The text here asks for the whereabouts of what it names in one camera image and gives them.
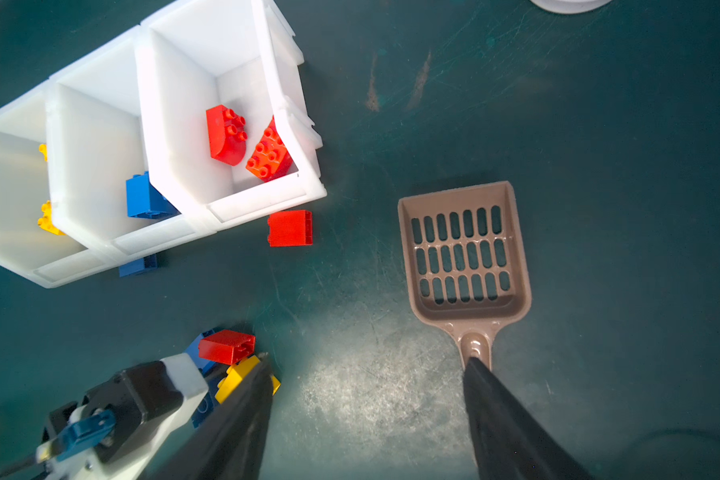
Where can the brown slotted scoop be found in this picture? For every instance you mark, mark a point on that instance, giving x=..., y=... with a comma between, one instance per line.
x=465, y=263

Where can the red lego floor brick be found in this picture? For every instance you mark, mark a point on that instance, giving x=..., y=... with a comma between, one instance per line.
x=290, y=229

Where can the yellow lego square brick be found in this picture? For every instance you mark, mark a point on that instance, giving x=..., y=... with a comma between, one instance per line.
x=45, y=222

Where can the red lego tall brick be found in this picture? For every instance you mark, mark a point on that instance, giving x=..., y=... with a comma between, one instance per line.
x=227, y=135

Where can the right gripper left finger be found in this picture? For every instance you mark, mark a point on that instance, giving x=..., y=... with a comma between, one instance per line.
x=230, y=443

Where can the small red lego brick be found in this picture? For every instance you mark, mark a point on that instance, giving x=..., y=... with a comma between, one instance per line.
x=227, y=347

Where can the middle white bin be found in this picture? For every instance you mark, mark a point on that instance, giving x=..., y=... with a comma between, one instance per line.
x=95, y=142

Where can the right white bin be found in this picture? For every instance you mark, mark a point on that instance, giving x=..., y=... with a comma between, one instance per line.
x=192, y=56

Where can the red lego bottom brick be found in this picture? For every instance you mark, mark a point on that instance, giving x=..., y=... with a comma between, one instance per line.
x=270, y=159

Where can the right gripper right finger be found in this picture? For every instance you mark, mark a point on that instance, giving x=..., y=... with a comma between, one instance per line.
x=508, y=442

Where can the blue lego brick under gripper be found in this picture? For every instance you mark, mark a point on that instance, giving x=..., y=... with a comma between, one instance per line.
x=139, y=266

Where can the white bin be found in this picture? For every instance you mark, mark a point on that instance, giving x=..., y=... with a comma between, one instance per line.
x=39, y=256
x=95, y=142
x=192, y=56

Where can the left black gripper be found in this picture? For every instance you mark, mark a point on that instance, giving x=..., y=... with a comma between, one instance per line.
x=119, y=425

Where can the left white bin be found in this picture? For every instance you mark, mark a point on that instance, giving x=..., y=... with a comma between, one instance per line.
x=39, y=256

